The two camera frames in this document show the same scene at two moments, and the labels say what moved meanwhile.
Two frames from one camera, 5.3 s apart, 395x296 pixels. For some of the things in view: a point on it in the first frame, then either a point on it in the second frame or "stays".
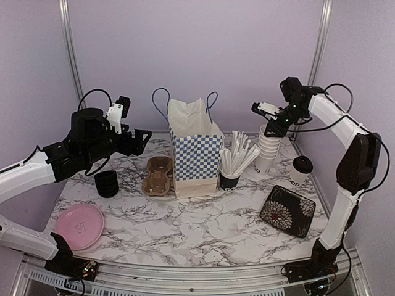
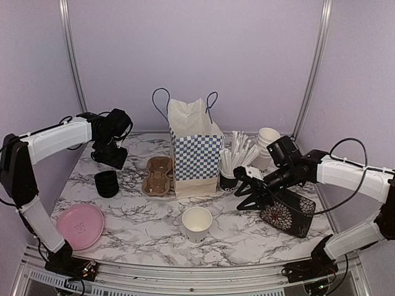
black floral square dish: (289, 211) stays
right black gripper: (278, 132) → (254, 198)
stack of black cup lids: (107, 183) stays
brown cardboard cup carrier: (157, 182) stays
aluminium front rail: (341, 278) stays
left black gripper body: (125, 148) → (106, 152)
